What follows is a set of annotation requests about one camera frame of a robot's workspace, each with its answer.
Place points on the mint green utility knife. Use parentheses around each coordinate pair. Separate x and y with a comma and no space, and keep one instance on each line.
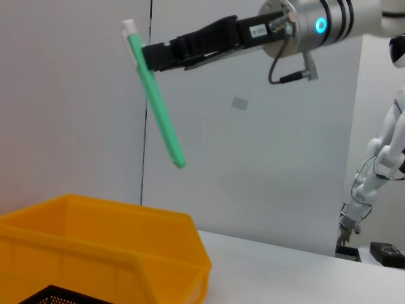
(158,107)

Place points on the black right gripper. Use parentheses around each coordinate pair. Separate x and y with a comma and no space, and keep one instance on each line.
(246,38)

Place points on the grey wall plate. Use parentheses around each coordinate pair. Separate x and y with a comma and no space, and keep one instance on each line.
(240,103)

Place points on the black mesh pen holder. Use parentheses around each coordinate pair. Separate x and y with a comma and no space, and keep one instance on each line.
(57,296)

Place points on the yellow plastic bin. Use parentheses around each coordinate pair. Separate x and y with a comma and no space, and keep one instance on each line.
(95,247)

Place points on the white background humanoid robot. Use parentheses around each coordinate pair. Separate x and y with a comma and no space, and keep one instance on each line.
(389,152)

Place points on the small black box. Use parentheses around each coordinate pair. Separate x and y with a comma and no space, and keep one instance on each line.
(348,253)

